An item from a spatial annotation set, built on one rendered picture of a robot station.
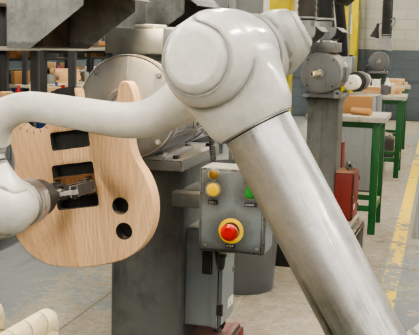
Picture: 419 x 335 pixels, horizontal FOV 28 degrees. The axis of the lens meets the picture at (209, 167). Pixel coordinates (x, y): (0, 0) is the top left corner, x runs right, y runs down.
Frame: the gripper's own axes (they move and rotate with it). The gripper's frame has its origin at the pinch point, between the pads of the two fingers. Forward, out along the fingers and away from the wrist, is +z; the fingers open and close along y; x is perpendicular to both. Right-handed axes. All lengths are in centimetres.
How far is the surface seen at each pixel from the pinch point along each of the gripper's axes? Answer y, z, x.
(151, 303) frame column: 1, 35, -36
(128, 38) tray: 9.0, 23.3, 31.9
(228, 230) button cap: 29.5, 14.6, -15.5
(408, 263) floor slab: 48, 389, -112
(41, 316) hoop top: 27, -73, -10
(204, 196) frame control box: 24.2, 17.2, -7.4
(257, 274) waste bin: -31, 286, -88
